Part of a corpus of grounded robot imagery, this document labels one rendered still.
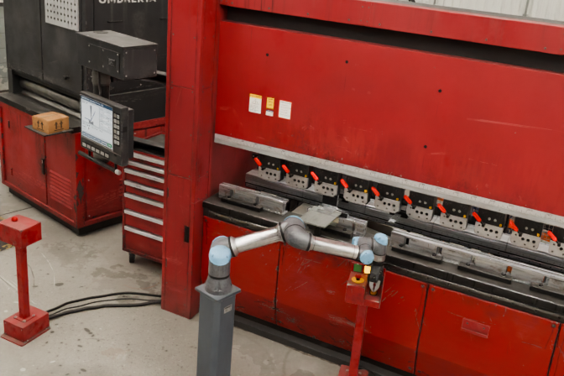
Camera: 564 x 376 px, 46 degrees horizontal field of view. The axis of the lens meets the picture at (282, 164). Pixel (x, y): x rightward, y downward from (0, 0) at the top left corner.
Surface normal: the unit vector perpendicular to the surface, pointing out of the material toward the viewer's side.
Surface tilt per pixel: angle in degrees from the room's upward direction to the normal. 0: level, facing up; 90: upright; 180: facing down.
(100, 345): 0
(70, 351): 0
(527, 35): 90
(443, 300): 90
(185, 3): 90
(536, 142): 90
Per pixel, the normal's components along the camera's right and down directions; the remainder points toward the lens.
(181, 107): -0.45, 0.26
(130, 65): 0.73, 0.29
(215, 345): 0.05, 0.34
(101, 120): -0.69, 0.19
